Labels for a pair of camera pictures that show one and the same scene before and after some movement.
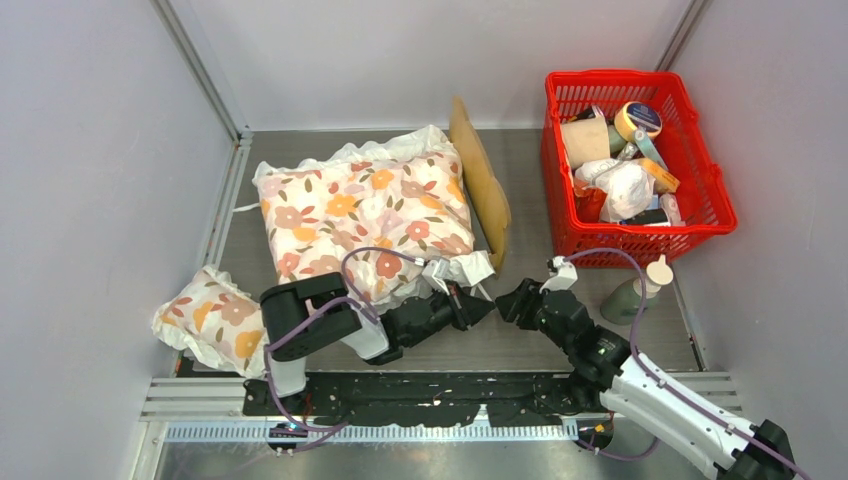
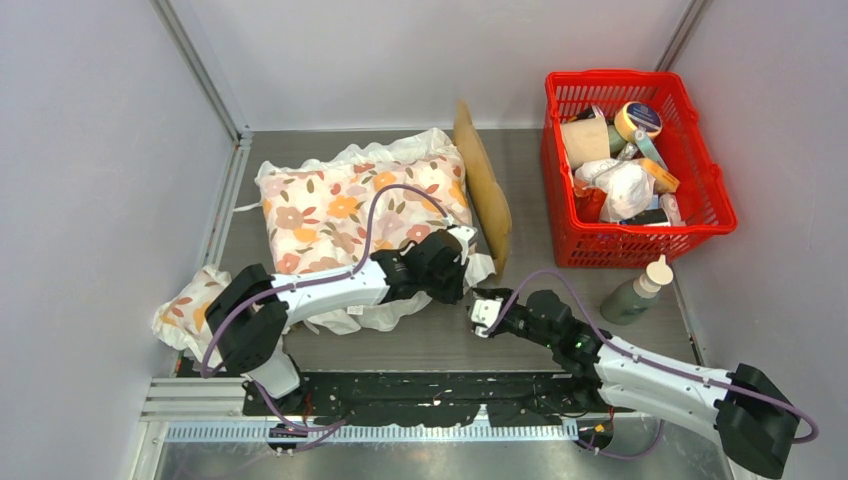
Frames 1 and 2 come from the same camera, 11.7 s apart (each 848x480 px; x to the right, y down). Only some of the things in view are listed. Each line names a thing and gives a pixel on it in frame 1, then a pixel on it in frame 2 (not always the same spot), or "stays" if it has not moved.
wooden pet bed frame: [487, 190] stays
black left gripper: [465, 309] to [455, 291]
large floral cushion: [403, 195] stays
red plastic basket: [703, 202] stays
